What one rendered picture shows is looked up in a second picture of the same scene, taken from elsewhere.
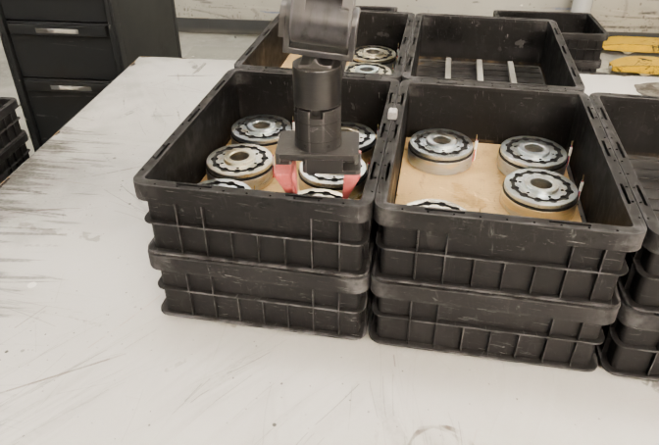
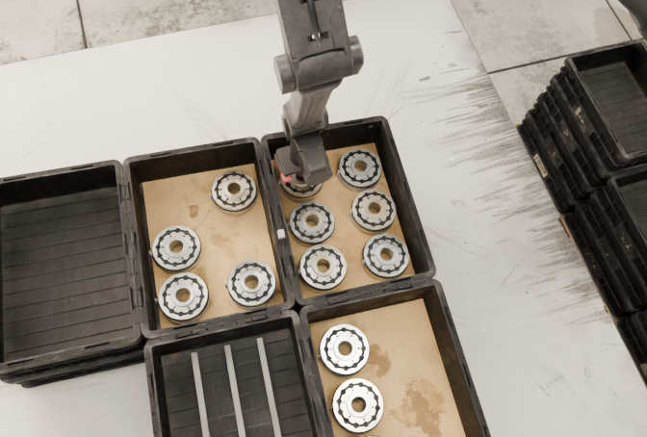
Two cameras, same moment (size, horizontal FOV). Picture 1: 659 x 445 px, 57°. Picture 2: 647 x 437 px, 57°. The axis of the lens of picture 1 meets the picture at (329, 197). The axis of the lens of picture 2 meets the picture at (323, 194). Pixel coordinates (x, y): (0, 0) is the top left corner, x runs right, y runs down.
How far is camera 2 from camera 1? 1.46 m
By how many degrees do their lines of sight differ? 79
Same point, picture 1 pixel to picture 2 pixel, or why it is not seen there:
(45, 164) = (565, 263)
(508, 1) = not seen: outside the picture
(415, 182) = (260, 248)
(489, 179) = (212, 271)
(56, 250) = (466, 186)
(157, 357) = not seen: hidden behind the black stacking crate
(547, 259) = (170, 166)
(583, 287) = (151, 176)
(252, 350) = not seen: hidden behind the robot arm
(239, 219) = (329, 137)
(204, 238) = (348, 141)
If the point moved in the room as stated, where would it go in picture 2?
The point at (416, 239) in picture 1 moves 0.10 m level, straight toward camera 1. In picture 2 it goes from (237, 153) to (229, 116)
